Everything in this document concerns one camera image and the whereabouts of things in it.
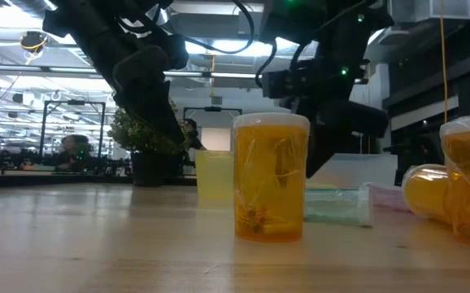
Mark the long ceiling light strip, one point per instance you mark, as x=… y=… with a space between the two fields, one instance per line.
x=56 y=69

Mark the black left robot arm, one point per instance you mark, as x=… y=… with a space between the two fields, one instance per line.
x=97 y=28

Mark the teal pill bottle white cap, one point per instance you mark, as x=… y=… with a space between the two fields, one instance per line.
x=334 y=205

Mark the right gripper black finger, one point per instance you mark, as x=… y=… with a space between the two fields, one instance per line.
x=320 y=152

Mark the pale purple pill bottle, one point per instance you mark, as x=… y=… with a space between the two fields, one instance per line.
x=387 y=197

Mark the dark background bench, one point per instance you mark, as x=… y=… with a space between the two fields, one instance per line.
x=56 y=179

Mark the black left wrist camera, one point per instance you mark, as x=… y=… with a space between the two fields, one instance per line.
x=177 y=51

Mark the translucent white plastic bin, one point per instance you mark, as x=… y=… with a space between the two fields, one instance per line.
x=361 y=169

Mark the amber pill bottle white cap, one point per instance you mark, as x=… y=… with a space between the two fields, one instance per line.
x=424 y=195

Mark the round ceiling fixture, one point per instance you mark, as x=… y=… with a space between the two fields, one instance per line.
x=32 y=40

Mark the tall black metal frame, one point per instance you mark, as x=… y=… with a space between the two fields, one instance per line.
x=43 y=130

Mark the green leafy potted plant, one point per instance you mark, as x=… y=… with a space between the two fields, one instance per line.
x=137 y=136

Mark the translucent yellow plastic bin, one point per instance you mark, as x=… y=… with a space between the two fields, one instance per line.
x=214 y=175

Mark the black plant pot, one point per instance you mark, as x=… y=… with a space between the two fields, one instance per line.
x=149 y=169

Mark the large amber pill bottle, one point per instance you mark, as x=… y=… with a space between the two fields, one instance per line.
x=270 y=183

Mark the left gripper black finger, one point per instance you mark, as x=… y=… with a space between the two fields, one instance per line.
x=157 y=114

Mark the seated person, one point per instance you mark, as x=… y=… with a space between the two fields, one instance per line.
x=74 y=152

